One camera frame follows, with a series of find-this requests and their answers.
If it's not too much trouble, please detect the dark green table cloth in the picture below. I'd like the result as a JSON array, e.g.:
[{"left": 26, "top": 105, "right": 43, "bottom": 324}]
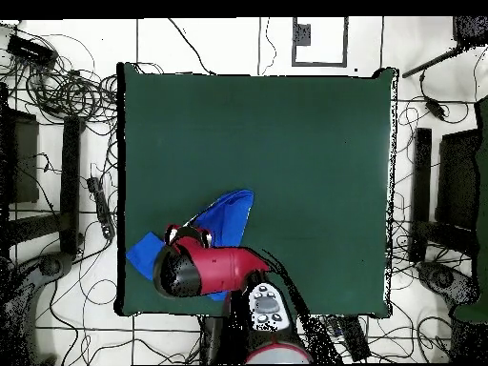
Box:
[{"left": 113, "top": 62, "right": 399, "bottom": 319}]

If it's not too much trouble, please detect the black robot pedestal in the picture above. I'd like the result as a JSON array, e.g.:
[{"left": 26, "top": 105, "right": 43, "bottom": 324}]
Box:
[{"left": 199, "top": 315, "right": 230, "bottom": 365}]

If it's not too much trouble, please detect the long black bar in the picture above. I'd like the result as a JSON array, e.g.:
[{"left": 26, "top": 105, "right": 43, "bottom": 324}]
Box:
[
  {"left": 59, "top": 115, "right": 86, "bottom": 255},
  {"left": 409, "top": 127, "right": 433, "bottom": 264}
]

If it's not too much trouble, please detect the black rod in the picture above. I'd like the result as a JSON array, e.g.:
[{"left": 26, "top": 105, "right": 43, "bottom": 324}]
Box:
[{"left": 401, "top": 45, "right": 464, "bottom": 79}]

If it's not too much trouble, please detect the tangle of black cables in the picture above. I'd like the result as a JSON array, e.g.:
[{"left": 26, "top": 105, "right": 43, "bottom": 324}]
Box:
[{"left": 20, "top": 66, "right": 119, "bottom": 129}]

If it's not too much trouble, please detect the blue GAME print t-shirt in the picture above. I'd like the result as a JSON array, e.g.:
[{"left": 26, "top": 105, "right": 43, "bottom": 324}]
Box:
[{"left": 125, "top": 189, "right": 255, "bottom": 302}]

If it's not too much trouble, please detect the dark green fabric object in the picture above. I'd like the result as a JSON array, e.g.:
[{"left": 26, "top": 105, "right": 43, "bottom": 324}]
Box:
[{"left": 453, "top": 94, "right": 488, "bottom": 325}]

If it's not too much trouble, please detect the black power adapter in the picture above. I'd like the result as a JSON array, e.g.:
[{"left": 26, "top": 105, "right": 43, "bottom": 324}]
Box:
[{"left": 424, "top": 96, "right": 448, "bottom": 120}]

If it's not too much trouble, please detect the grey rectangular floor frame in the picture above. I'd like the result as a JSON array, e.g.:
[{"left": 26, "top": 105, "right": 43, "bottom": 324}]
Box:
[{"left": 292, "top": 16, "right": 349, "bottom": 69}]

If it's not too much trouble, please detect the black flat panel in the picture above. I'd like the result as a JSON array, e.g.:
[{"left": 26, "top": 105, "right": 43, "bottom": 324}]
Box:
[
  {"left": 436, "top": 129, "right": 482, "bottom": 230},
  {"left": 0, "top": 108, "right": 40, "bottom": 205}
]

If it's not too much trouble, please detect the black electronics box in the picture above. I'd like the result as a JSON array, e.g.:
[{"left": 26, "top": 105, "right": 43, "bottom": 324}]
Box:
[{"left": 6, "top": 33, "right": 59, "bottom": 70}]

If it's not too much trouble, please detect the black power strip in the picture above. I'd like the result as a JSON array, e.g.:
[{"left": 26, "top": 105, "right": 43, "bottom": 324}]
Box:
[
  {"left": 334, "top": 315, "right": 373, "bottom": 363},
  {"left": 86, "top": 176, "right": 116, "bottom": 240}
]

